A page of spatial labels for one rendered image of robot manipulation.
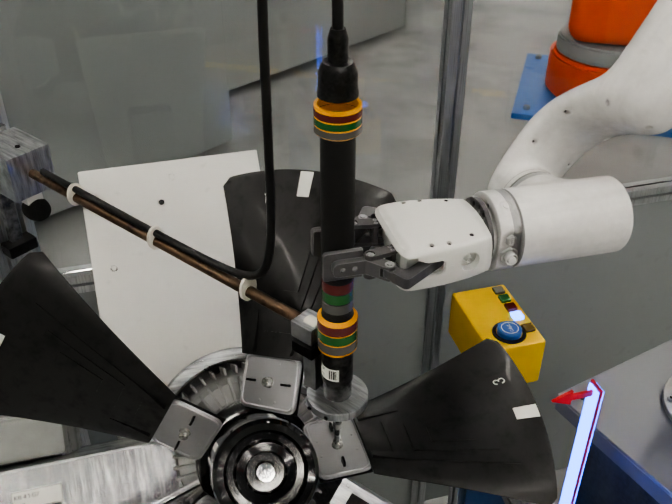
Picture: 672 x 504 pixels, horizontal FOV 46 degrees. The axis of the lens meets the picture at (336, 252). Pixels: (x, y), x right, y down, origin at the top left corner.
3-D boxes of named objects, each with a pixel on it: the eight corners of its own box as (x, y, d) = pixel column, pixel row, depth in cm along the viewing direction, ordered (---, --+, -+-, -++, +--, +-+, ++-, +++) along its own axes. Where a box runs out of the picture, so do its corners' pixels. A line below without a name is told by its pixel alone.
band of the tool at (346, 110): (304, 134, 72) (303, 104, 70) (334, 118, 74) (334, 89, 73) (341, 148, 70) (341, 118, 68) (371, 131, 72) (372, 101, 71)
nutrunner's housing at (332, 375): (313, 416, 92) (305, 29, 66) (335, 397, 95) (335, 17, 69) (339, 432, 90) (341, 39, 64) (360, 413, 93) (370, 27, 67)
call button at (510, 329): (492, 329, 131) (493, 321, 130) (514, 325, 132) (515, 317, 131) (502, 345, 128) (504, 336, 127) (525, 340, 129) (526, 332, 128)
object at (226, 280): (29, 179, 116) (27, 171, 115) (37, 175, 117) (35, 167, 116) (307, 333, 88) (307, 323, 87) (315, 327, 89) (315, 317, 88)
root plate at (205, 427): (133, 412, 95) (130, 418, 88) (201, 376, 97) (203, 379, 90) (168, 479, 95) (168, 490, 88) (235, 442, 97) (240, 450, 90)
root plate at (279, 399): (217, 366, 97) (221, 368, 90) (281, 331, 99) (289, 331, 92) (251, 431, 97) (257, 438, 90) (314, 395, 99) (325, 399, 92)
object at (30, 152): (-20, 185, 122) (-35, 135, 117) (20, 168, 126) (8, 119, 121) (18, 208, 116) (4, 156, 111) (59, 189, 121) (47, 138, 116)
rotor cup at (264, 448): (174, 434, 97) (175, 448, 85) (278, 377, 101) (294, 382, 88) (229, 539, 97) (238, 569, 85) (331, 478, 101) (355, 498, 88)
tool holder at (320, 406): (280, 395, 92) (277, 329, 86) (320, 362, 96) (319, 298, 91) (341, 432, 87) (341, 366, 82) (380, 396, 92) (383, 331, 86)
